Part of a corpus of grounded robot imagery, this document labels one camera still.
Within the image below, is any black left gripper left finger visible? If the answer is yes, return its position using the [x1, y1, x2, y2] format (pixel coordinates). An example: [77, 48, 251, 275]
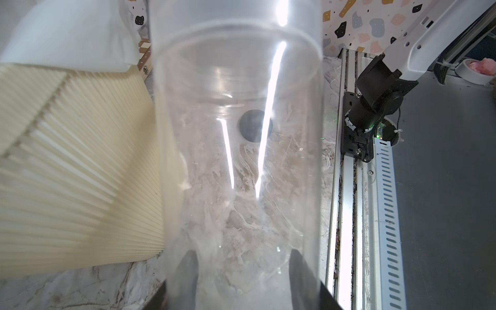
[143, 250, 199, 310]

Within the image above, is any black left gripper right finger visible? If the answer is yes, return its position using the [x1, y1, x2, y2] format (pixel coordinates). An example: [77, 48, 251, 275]
[289, 249, 342, 310]

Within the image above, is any black round jar lid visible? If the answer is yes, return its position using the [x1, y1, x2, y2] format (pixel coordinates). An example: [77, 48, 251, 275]
[238, 109, 265, 143]

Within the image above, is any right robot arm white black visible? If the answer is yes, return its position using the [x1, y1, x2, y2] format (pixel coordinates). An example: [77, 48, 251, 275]
[340, 1, 495, 163]

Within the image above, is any cream ribbed trash bin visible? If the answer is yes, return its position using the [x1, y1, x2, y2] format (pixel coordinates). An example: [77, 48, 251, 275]
[1, 65, 164, 278]

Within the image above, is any wooden folding chess board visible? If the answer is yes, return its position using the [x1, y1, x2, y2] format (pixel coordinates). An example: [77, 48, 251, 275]
[137, 39, 153, 81]

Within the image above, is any white tape roll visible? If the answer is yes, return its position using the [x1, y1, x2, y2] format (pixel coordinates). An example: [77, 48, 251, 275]
[455, 58, 495, 85]

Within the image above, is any white plastic bin liner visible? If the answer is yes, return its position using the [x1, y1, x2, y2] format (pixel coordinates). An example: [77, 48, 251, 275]
[1, 1, 141, 72]

